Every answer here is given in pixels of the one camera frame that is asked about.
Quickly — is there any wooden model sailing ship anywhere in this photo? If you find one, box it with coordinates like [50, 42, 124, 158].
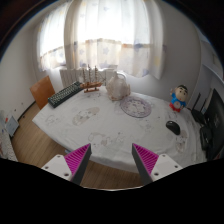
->
[80, 68, 102, 93]

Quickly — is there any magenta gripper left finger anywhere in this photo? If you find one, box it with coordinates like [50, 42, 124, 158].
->
[42, 144, 91, 185]

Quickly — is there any black computer mouse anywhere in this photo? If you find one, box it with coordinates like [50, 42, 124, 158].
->
[166, 121, 180, 135]

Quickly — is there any sheer white curtain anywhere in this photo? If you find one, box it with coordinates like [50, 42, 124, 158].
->
[37, 0, 166, 79]

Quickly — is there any white radiator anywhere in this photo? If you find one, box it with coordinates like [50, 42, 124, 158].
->
[60, 68, 114, 87]

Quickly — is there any black monitor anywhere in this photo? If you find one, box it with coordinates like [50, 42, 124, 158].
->
[205, 89, 224, 160]

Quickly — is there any black router with antennas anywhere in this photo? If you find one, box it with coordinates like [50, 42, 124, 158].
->
[191, 94, 206, 125]

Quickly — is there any cartoon boy figurine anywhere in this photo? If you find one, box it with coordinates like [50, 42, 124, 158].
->
[169, 85, 188, 112]

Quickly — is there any round purple patterned plate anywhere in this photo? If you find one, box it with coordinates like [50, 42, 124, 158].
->
[120, 96, 151, 118]

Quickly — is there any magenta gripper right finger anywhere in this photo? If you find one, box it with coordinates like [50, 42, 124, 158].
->
[132, 143, 182, 185]

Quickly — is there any white patterned tablecloth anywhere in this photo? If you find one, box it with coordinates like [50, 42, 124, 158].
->
[33, 88, 206, 172]

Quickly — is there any white box on floor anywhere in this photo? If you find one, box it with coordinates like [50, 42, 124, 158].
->
[5, 116, 19, 136]

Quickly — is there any black mechanical keyboard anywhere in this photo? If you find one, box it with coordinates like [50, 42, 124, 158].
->
[48, 81, 82, 108]

